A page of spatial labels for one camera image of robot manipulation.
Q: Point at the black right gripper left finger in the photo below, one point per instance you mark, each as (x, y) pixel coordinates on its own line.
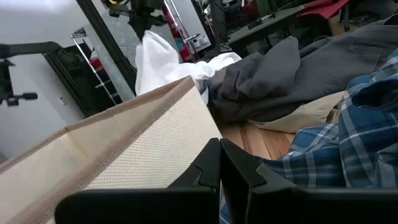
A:
(186, 205)

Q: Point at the cream garment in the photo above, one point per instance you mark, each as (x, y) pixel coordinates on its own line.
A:
(304, 115)

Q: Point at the blue plaid shirt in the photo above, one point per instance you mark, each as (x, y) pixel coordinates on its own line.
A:
(367, 124)

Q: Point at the beige fabric storage bin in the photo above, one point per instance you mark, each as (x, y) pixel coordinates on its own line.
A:
(140, 149)

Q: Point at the grey garment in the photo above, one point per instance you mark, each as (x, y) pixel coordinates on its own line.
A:
(280, 77)

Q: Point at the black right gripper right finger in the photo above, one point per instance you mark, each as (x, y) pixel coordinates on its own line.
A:
(280, 205)

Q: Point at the dark work table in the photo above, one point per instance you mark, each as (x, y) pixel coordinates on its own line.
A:
(261, 28)

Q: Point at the red cylinder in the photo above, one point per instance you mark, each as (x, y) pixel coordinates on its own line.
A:
(178, 34)

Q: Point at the red sheet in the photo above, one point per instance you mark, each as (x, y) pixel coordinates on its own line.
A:
(323, 7)

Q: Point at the black frame post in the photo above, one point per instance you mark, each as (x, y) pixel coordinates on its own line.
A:
(105, 43)

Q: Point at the white garment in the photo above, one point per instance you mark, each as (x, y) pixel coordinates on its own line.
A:
(155, 62)

